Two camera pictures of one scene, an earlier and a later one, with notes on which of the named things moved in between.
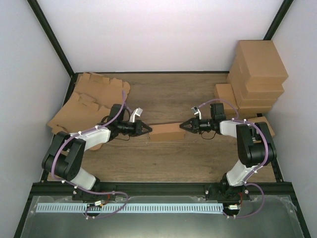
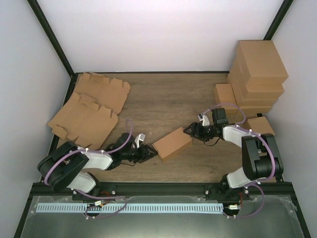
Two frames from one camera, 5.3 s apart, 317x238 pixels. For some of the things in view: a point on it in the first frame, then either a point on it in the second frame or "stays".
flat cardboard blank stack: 106,92 stays
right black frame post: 278,20 stays
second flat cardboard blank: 79,112 stays
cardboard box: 167,132 -> 173,144
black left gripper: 138,128 -> 145,153
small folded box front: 261,119 stays
